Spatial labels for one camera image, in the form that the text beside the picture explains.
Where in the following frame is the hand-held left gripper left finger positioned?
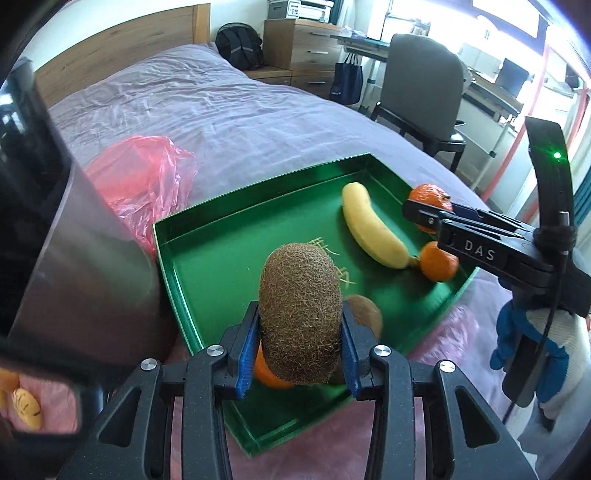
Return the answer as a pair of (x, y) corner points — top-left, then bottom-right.
(81, 301), (262, 480)

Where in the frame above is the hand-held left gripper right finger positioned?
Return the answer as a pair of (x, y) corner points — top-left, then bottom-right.
(341, 310), (527, 480)

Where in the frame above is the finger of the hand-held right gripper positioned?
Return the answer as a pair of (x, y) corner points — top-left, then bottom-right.
(450, 203), (539, 237)
(402, 198), (445, 232)

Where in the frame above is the orange tangerine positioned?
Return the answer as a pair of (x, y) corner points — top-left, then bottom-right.
(418, 241), (461, 283)
(253, 344), (296, 390)
(409, 183), (455, 234)

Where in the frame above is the brown kiwi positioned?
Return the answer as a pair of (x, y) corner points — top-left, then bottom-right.
(332, 295), (384, 386)
(259, 243), (345, 386)

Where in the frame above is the yellow banana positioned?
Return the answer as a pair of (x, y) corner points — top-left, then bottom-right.
(342, 182), (419, 270)

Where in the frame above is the green tray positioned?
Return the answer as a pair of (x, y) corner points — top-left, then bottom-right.
(152, 153), (479, 457)

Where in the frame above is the large red-yellow apple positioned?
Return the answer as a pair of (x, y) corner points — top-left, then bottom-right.
(0, 371), (20, 409)

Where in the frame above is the desk with white legs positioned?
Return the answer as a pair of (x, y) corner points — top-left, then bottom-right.
(330, 27), (526, 172)

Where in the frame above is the grey office chair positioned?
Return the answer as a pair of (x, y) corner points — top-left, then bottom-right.
(372, 33), (468, 172)

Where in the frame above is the black laptop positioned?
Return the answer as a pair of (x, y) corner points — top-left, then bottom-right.
(496, 58), (531, 92)

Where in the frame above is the dark blue tote bag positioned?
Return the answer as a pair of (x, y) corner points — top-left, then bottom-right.
(330, 53), (365, 107)

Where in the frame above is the black and steel electric kettle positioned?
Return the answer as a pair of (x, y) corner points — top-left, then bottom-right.
(0, 55), (163, 437)

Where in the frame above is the wooden drawer cabinet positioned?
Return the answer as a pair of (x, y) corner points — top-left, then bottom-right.
(247, 18), (346, 100)

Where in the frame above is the pink plastic sheet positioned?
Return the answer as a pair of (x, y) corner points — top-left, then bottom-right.
(0, 135), (509, 480)

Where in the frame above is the white printer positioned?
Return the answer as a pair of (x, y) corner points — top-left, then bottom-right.
(268, 0), (336, 23)

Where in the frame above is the black backpack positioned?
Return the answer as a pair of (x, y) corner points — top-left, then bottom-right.
(215, 23), (265, 71)

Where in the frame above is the wooden headboard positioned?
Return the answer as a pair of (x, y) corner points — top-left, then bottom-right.
(34, 4), (211, 107)

